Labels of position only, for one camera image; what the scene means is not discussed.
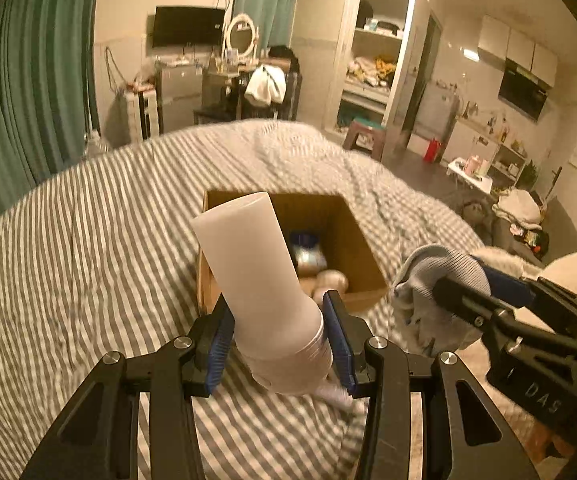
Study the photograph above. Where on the cream fluffy blanket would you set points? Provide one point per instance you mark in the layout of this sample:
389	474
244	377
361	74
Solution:
526	318

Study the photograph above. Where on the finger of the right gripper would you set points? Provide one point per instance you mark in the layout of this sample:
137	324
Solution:
485	312
504	287

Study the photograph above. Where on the small white side table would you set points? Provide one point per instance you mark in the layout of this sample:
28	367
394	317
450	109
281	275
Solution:
467	171

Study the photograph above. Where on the red fire extinguisher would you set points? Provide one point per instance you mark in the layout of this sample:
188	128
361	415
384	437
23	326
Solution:
432	150

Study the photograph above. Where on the green curtain left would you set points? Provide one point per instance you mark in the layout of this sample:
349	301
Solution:
47	96

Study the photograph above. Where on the black range hood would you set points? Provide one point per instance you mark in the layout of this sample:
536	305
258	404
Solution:
522	90

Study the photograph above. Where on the white oval mirror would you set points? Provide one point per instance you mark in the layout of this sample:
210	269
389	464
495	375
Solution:
240	39

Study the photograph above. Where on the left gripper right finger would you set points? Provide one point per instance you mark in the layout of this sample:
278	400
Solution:
464	434

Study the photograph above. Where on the black wall television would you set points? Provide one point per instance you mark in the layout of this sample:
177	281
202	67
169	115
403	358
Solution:
184	26

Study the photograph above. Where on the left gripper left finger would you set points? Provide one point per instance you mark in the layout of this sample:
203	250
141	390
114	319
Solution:
96	434

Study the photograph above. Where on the white tape roll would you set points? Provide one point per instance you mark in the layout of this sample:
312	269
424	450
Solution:
306	253

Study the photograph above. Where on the white wardrobe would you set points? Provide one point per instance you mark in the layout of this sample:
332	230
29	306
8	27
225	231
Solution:
356	55

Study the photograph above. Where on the white towel on chair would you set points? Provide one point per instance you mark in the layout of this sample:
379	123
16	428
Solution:
266	86

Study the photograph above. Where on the small silver fridge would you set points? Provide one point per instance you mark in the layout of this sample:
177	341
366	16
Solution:
179	90

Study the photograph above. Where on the grey checked duvet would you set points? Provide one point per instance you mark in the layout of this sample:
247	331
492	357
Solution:
102	257

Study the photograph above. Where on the brown plastic stool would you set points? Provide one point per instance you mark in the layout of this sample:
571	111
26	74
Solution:
367	135

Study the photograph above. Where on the white plastic bottle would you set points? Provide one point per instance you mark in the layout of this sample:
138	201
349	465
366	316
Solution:
278	329

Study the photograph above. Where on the white suitcase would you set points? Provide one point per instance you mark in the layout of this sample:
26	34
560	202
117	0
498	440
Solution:
140	114

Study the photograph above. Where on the brown cardboard box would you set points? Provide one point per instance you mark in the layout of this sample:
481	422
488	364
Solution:
341	239

